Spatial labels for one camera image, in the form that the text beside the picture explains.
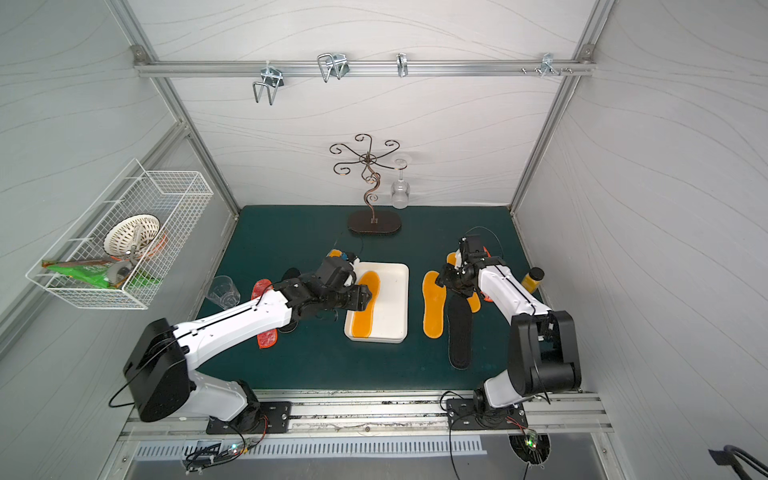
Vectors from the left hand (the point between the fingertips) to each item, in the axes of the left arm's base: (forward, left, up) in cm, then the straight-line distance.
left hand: (364, 295), depth 81 cm
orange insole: (-1, +1, -13) cm, 14 cm away
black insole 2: (-1, -28, -11) cm, 30 cm away
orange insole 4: (+6, -34, -14) cm, 37 cm away
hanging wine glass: (+35, -10, +8) cm, 37 cm away
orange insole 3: (+7, -21, -13) cm, 26 cm away
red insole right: (+7, -39, -14) cm, 42 cm away
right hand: (+8, -23, -5) cm, 26 cm away
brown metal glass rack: (+38, +1, -12) cm, 40 cm away
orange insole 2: (+25, +14, -15) cm, 32 cm away
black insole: (+14, +28, -11) cm, 33 cm away
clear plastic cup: (+7, +47, -12) cm, 49 cm away
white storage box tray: (0, -7, -12) cm, 14 cm away
